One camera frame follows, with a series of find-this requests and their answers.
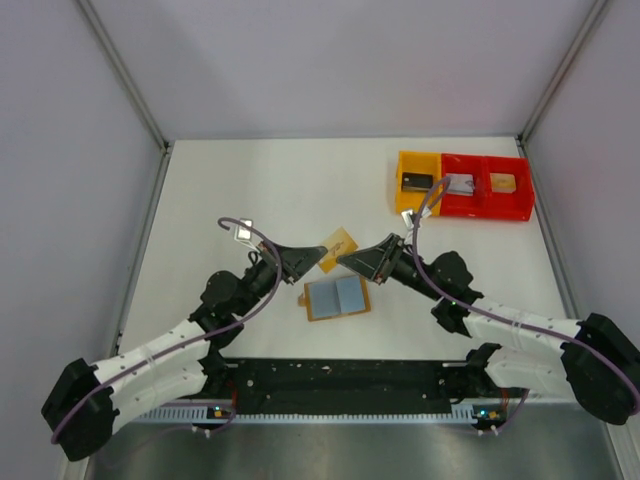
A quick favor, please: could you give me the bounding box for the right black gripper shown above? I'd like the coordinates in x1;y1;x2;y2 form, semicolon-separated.
338;233;445;302

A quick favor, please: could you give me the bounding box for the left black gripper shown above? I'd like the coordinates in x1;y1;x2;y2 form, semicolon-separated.
234;239;327;317

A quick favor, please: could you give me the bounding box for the gold credit card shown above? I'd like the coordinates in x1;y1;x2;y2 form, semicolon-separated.
318;227;358;274

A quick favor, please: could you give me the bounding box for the yellow leather card holder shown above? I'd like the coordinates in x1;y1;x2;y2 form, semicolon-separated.
298;275;371;322

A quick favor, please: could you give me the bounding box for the silver card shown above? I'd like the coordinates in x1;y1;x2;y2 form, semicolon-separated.
446;173;475;196

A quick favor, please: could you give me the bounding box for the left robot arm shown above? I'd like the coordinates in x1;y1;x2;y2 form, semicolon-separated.
41;242;327;462

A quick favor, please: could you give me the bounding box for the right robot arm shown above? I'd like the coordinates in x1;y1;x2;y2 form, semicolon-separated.
337;234;639;425

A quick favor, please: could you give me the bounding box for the black card in bin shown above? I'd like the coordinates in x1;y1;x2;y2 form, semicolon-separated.
401;172;434;193

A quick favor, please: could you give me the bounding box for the gold card in bin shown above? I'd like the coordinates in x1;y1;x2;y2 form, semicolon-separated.
490;172;517;194

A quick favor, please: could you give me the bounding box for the middle red plastic bin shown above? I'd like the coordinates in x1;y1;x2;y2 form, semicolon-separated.
440;153;488;219

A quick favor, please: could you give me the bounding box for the red plastic bin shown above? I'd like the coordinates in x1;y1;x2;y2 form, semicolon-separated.
440;153;488;219
483;156;535;222

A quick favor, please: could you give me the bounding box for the yellow plastic bin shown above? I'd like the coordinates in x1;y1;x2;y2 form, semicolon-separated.
395;151;442;214

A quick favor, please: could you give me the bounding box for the right red plastic bin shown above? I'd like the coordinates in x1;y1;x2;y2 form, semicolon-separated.
483;156;535;222

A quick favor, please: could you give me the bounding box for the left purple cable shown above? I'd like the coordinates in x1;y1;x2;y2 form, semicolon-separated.
50;216;281;445

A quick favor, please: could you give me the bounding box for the purple cable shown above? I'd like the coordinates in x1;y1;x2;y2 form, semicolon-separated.
50;216;281;445
411;176;640;411

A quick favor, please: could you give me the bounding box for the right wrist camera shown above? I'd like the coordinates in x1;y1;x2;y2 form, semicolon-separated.
401;208;432;230

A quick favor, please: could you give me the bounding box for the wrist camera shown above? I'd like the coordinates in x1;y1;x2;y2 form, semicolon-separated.
401;208;432;230
234;218;254;248

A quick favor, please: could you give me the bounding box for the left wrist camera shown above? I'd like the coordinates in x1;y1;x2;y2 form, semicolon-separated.
234;218;254;248

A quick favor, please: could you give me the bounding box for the aluminium frame rail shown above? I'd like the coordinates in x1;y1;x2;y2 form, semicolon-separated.
79;362;627;401

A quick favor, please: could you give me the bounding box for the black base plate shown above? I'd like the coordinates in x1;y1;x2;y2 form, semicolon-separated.
203;358;502;416

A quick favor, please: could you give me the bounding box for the grey slotted cable duct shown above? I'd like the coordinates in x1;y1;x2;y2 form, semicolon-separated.
136;404;503;425

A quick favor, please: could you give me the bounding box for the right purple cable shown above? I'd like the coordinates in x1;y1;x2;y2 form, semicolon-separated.
411;176;640;411

